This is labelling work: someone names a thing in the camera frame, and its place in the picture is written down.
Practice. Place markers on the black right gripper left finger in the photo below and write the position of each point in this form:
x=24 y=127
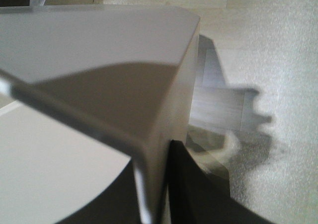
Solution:
x=117 y=204

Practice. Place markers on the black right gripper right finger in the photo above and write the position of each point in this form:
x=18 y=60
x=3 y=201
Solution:
x=195 y=199

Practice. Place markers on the white cardboard trash bin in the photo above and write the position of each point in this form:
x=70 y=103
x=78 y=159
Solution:
x=121 y=74

